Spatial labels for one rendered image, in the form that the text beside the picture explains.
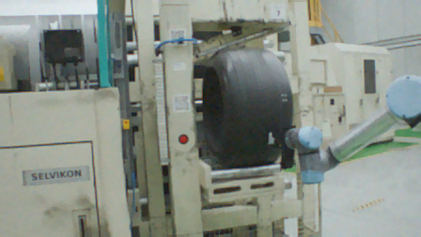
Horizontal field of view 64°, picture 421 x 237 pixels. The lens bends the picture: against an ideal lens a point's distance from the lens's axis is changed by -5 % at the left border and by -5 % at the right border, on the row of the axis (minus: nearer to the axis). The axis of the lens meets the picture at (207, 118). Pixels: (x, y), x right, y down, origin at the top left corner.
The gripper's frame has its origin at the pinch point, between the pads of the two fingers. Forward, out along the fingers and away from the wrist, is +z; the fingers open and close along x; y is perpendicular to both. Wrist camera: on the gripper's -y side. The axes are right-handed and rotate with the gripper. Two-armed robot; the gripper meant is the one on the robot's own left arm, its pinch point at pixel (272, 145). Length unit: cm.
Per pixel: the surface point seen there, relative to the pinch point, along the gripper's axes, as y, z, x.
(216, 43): 59, 50, 6
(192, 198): -21.0, 20.4, 32.3
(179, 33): 52, 11, 33
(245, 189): -18.2, 10.0, 10.0
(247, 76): 29.1, -3.3, 9.2
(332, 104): 51, 396, -291
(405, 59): 229, 825, -888
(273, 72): 30.4, -2.7, -3.0
